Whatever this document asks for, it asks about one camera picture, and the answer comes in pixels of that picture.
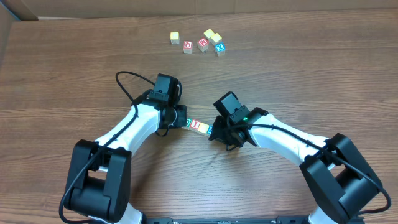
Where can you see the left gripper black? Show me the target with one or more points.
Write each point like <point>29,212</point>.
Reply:
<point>181,119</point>

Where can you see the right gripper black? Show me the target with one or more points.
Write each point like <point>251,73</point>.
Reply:
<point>217,134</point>

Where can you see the green letter B block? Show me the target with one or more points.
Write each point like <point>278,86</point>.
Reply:
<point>187,126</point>

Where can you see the blue letter block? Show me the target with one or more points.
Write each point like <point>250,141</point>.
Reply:
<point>209,131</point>

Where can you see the white red letter block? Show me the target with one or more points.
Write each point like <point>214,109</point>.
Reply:
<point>194,125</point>

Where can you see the yellow block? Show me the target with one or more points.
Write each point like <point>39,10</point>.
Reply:
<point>174,38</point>
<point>208,34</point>
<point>203,128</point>
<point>215,39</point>

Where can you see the white blue picture block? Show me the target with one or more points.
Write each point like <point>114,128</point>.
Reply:
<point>220,49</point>

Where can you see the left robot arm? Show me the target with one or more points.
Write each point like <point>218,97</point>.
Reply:
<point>99,178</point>

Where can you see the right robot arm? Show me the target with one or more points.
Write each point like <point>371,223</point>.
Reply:
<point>338,176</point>

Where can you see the red letter block left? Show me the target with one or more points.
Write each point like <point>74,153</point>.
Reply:
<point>188,47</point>

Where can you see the red letter E block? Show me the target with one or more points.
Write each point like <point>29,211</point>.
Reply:
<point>203,44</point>

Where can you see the cardboard box back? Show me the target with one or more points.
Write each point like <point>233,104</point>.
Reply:
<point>34,9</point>

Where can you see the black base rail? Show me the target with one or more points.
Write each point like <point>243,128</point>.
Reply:
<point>276,220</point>

